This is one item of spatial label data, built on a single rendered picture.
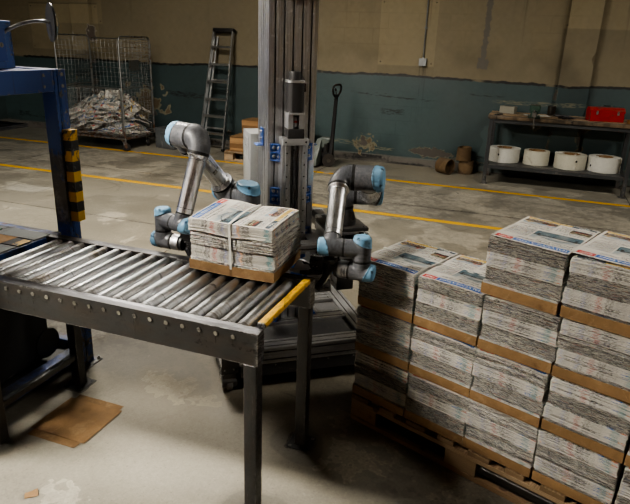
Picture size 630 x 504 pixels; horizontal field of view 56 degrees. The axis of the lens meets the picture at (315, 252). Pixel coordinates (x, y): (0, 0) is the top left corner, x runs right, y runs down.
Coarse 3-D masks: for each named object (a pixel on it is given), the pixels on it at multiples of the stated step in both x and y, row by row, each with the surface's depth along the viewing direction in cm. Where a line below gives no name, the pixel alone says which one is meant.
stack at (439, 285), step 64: (384, 256) 260; (448, 256) 263; (384, 320) 258; (448, 320) 236; (512, 320) 218; (384, 384) 267; (512, 384) 223; (576, 384) 209; (448, 448) 251; (512, 448) 231; (576, 448) 213
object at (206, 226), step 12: (216, 204) 251; (228, 204) 252; (240, 204) 253; (252, 204) 255; (192, 216) 237; (204, 216) 237; (216, 216) 237; (228, 216) 239; (192, 228) 237; (204, 228) 235; (216, 228) 233; (192, 240) 239; (204, 240) 237; (216, 240) 235; (192, 252) 242; (204, 252) 239; (216, 252) 237
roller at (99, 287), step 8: (152, 256) 258; (136, 264) 249; (144, 264) 251; (120, 272) 240; (128, 272) 242; (136, 272) 246; (104, 280) 231; (112, 280) 233; (120, 280) 236; (88, 288) 223; (96, 288) 225; (104, 288) 228
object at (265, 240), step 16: (272, 208) 250; (288, 208) 250; (240, 224) 230; (256, 224) 230; (272, 224) 230; (288, 224) 240; (240, 240) 231; (256, 240) 229; (272, 240) 226; (288, 240) 241; (240, 256) 234; (256, 256) 232; (272, 256) 228; (288, 256) 242; (272, 272) 231
